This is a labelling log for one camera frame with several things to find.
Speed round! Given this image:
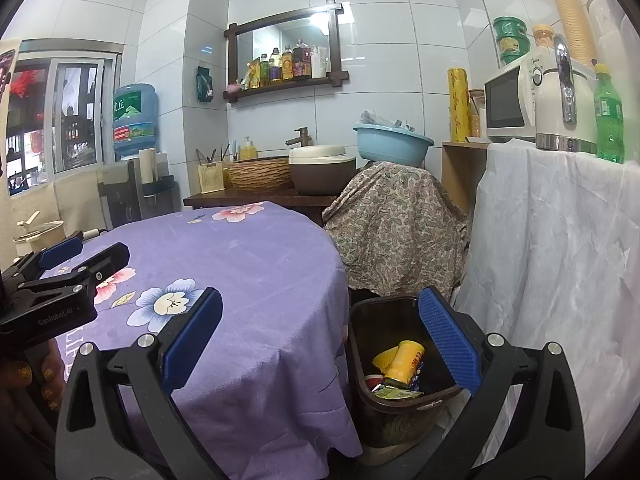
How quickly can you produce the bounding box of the yellow wrap roll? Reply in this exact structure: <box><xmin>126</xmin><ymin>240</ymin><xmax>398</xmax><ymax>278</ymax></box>
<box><xmin>447</xmin><ymin>67</ymin><xmax>471</xmax><ymax>143</ymax></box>

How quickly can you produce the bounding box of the blue water jug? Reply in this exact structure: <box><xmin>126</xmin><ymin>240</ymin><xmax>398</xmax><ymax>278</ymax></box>
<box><xmin>112</xmin><ymin>83</ymin><xmax>160</xmax><ymax>158</ymax></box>

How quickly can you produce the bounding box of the wooden cabinet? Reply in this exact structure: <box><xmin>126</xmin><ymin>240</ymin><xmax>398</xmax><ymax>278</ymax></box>
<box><xmin>441</xmin><ymin>141</ymin><xmax>491</xmax><ymax>221</ymax></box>

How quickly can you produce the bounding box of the beige chopstick holder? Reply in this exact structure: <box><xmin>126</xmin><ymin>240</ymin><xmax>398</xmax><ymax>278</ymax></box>
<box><xmin>196</xmin><ymin>142</ymin><xmax>232</xmax><ymax>194</ymax></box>

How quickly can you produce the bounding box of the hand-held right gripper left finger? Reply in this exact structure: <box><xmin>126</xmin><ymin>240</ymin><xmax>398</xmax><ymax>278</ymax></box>
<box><xmin>54</xmin><ymin>287</ymin><xmax>226</xmax><ymax>480</ymax></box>

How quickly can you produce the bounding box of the green wall pouch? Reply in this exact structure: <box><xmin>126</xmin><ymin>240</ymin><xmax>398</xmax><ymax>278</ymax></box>
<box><xmin>196</xmin><ymin>65</ymin><xmax>213</xmax><ymax>103</ymax></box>

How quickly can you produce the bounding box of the purple floral tablecloth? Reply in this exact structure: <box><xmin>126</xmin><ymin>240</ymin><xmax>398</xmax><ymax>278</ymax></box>
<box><xmin>40</xmin><ymin>201</ymin><xmax>363</xmax><ymax>480</ymax></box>

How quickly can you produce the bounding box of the dark brown bin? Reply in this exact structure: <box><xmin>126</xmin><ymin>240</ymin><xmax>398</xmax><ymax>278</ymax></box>
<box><xmin>347</xmin><ymin>296</ymin><xmax>463</xmax><ymax>450</ymax></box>

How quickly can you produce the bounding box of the row of condiment bottles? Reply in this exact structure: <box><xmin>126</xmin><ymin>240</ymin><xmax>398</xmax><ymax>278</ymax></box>
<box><xmin>240</xmin><ymin>39</ymin><xmax>330</xmax><ymax>90</ymax></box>

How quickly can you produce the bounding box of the green soda bottle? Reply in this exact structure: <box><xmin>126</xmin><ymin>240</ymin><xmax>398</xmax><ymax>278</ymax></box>
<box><xmin>593</xmin><ymin>63</ymin><xmax>626</xmax><ymax>164</ymax></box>

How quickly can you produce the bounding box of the stack of yellow paper cups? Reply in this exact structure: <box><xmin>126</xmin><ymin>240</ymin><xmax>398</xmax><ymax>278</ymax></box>
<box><xmin>537</xmin><ymin>0</ymin><xmax>598</xmax><ymax>68</ymax></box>

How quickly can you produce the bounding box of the wooden framed mirror shelf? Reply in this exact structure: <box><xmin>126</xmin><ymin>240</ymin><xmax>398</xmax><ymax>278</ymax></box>
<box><xmin>223</xmin><ymin>0</ymin><xmax>350</xmax><ymax>105</ymax></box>

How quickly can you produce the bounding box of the green noodle bowl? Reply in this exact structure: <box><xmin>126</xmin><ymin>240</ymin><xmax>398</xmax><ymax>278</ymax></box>
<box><xmin>492</xmin><ymin>16</ymin><xmax>527</xmax><ymax>38</ymax></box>
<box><xmin>495</xmin><ymin>35</ymin><xmax>530</xmax><ymax>66</ymax></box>

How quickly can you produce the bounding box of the mounted phone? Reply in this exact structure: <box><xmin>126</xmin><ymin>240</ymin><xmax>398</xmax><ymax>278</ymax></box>
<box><xmin>0</xmin><ymin>49</ymin><xmax>18</xmax><ymax>96</ymax></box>

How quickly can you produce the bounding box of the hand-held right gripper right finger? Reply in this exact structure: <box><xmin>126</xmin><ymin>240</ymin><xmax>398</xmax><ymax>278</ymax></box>
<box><xmin>417</xmin><ymin>286</ymin><xmax>587</xmax><ymax>480</ymax></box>

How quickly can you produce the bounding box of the wicker basket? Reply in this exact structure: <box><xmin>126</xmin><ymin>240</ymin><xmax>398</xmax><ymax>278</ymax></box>
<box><xmin>226</xmin><ymin>156</ymin><xmax>292</xmax><ymax>191</ymax></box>

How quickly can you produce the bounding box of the white electric kettle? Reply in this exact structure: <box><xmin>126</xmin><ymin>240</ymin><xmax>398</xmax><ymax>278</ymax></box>
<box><xmin>535</xmin><ymin>34</ymin><xmax>601</xmax><ymax>155</ymax></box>

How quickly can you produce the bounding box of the white cloth cover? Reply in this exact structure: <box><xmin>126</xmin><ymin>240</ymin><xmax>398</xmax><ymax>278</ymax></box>
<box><xmin>455</xmin><ymin>139</ymin><xmax>640</xmax><ymax>461</ymax></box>

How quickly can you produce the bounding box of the glass jar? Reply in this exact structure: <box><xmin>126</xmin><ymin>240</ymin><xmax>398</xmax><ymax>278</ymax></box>
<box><xmin>468</xmin><ymin>89</ymin><xmax>487</xmax><ymax>138</ymax></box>

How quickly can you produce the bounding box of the brown and cream rice cooker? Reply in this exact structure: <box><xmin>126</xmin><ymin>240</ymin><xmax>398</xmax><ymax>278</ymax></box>
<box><xmin>289</xmin><ymin>145</ymin><xmax>357</xmax><ymax>196</ymax></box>

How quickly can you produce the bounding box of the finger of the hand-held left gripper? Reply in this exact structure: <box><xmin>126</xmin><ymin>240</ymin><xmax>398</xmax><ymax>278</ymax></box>
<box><xmin>15</xmin><ymin>241</ymin><xmax>132</xmax><ymax>306</ymax></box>
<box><xmin>0</xmin><ymin>230</ymin><xmax>86</xmax><ymax>286</ymax></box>

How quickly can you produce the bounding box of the light blue basin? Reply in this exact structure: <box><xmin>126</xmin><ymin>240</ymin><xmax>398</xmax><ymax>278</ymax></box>
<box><xmin>353</xmin><ymin>122</ymin><xmax>435</xmax><ymax>166</ymax></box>

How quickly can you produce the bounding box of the white pot with lid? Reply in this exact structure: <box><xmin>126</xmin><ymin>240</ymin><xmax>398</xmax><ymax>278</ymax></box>
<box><xmin>12</xmin><ymin>211</ymin><xmax>66</xmax><ymax>256</ymax></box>

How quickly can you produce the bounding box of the yellow foam net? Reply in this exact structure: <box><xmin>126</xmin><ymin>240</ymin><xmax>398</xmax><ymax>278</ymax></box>
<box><xmin>372</xmin><ymin>347</ymin><xmax>401</xmax><ymax>373</ymax></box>

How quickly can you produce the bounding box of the water dispenser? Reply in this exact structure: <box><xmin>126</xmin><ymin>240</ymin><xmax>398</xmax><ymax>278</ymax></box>
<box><xmin>97</xmin><ymin>152</ymin><xmax>181</xmax><ymax>233</ymax></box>

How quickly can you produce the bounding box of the white paper roll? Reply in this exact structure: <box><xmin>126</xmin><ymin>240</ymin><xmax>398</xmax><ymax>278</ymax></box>
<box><xmin>138</xmin><ymin>148</ymin><xmax>157</xmax><ymax>184</ymax></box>

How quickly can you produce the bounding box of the wooden counter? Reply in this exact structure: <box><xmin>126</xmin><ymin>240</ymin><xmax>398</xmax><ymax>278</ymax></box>
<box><xmin>183</xmin><ymin>187</ymin><xmax>341</xmax><ymax>226</ymax></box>

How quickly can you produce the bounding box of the white microwave oven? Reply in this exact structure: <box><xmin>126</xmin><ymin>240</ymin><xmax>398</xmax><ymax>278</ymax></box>
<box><xmin>483</xmin><ymin>56</ymin><xmax>556</xmax><ymax>143</ymax></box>

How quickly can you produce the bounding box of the floral cloth cover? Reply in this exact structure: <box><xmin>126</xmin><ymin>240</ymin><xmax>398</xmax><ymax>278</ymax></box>
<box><xmin>322</xmin><ymin>160</ymin><xmax>470</xmax><ymax>301</ymax></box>

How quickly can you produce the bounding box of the person's left hand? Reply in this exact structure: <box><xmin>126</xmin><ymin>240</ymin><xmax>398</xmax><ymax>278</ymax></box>
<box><xmin>0</xmin><ymin>337</ymin><xmax>68</xmax><ymax>413</ymax></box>

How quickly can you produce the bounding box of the crumpled clear plastic bag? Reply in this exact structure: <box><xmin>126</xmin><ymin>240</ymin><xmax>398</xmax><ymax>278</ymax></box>
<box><xmin>360</xmin><ymin>109</ymin><xmax>416</xmax><ymax>133</ymax></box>

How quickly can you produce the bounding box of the sliding window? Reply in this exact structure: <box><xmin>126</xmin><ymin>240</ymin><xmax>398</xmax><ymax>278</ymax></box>
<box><xmin>5</xmin><ymin>40</ymin><xmax>123</xmax><ymax>196</ymax></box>

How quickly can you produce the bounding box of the yellow snack can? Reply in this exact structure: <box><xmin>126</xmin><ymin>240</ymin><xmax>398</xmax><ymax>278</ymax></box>
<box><xmin>382</xmin><ymin>340</ymin><xmax>426</xmax><ymax>386</ymax></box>

